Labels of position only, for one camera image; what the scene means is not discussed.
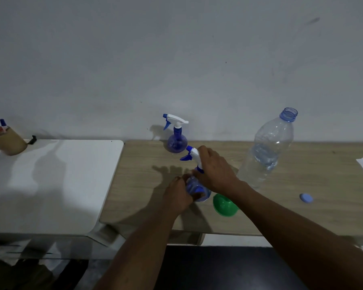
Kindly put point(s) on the clear plastic water bottle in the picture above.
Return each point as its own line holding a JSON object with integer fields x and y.
{"x": 269, "y": 147}

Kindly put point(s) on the green plastic funnel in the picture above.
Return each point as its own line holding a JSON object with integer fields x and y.
{"x": 224, "y": 206}

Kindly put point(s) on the person's right thumb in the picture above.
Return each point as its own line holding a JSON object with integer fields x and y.
{"x": 198, "y": 176}

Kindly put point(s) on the person's right forearm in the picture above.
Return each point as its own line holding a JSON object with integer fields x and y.
{"x": 296, "y": 238}

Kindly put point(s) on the blue bottle cap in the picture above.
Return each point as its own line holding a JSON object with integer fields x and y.
{"x": 306, "y": 198}

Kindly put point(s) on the brown paper cup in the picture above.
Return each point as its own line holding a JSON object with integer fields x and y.
{"x": 10, "y": 143}

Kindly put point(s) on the small black clip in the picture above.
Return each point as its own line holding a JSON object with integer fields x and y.
{"x": 32, "y": 140}

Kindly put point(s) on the person's right hand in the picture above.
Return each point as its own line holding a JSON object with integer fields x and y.
{"x": 217, "y": 175}

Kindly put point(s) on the person's left hand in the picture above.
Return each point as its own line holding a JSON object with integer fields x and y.
{"x": 175, "y": 196}

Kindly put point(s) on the black seat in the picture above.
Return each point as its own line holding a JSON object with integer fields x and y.
{"x": 230, "y": 268}

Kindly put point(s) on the person's left thumb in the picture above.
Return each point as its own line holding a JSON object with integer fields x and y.
{"x": 183, "y": 179}

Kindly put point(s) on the blue and white marker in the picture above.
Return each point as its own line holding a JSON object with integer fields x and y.
{"x": 3, "y": 125}

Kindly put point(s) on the person's left forearm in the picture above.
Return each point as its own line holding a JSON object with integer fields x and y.
{"x": 142, "y": 253}

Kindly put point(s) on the blue spray bottle white trigger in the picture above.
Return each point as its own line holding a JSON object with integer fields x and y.
{"x": 195, "y": 155}
{"x": 177, "y": 143}

